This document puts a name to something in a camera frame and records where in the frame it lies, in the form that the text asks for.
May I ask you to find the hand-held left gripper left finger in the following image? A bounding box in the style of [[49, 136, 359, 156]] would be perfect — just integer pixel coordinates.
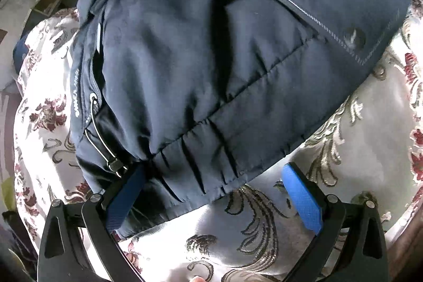
[[37, 166, 146, 282]]

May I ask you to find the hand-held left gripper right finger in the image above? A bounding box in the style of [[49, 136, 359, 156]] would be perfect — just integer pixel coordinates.
[[282, 162, 389, 282]]

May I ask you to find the dark navy padded jacket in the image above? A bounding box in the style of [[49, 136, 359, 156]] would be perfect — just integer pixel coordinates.
[[68, 0, 413, 241]]

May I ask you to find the floral printed bed quilt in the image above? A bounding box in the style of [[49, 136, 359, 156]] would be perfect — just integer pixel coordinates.
[[13, 0, 423, 282]]

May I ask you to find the yellow cloth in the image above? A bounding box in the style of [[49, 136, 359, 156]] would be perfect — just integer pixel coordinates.
[[0, 178, 16, 211]]

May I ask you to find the dark blue pillow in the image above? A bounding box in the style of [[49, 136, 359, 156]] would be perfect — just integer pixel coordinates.
[[12, 37, 32, 73]]

